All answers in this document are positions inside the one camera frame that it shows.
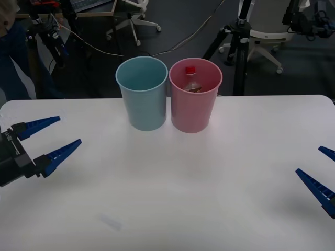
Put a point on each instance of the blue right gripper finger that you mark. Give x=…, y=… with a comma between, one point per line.
x=319, y=192
x=329, y=152

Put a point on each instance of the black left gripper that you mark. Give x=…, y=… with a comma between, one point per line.
x=13, y=159

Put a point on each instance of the clear bottle with red cap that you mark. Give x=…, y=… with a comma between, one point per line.
x=193, y=83

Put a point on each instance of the person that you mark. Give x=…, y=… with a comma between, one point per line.
x=18, y=65

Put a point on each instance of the pale blue plastic bin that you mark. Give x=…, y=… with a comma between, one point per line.
x=145, y=109

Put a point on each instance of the white office chair with seat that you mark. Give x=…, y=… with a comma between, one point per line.
x=269, y=34

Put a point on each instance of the black tripod with grey collar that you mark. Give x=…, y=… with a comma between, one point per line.
x=239, y=52

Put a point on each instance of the wood-edged dark desk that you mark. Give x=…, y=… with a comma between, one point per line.
x=94, y=8

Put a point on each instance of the pink plastic bin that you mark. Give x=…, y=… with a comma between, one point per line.
x=192, y=112

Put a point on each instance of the grey laptop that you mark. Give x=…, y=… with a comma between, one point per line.
x=86, y=4

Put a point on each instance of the white office chair star base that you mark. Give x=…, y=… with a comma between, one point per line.
x=132, y=23

